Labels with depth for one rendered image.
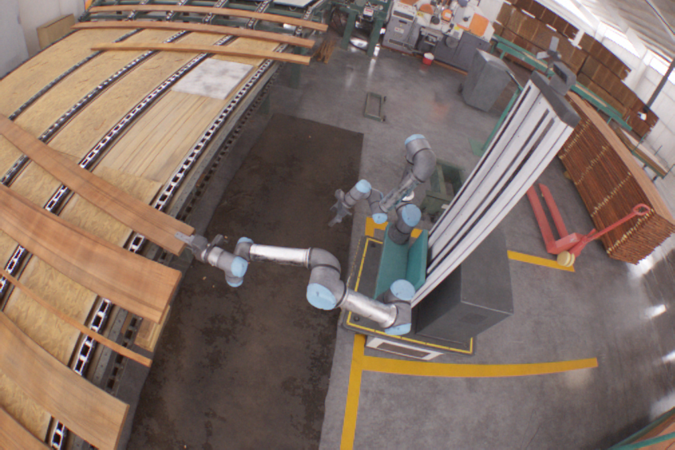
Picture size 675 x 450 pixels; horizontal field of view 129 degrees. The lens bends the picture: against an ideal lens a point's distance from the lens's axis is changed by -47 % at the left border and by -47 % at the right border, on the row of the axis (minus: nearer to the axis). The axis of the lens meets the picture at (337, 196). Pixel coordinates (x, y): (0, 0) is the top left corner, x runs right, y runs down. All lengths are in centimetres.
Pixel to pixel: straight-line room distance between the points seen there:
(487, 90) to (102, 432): 593
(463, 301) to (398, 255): 54
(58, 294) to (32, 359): 31
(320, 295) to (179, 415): 127
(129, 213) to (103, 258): 25
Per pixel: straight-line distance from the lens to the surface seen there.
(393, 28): 691
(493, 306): 158
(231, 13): 412
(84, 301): 139
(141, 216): 144
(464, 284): 152
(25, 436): 144
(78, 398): 127
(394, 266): 175
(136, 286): 126
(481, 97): 568
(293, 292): 211
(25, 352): 146
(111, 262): 136
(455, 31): 723
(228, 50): 294
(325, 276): 115
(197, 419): 198
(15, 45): 698
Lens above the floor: 194
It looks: 46 degrees down
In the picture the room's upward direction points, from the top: 18 degrees clockwise
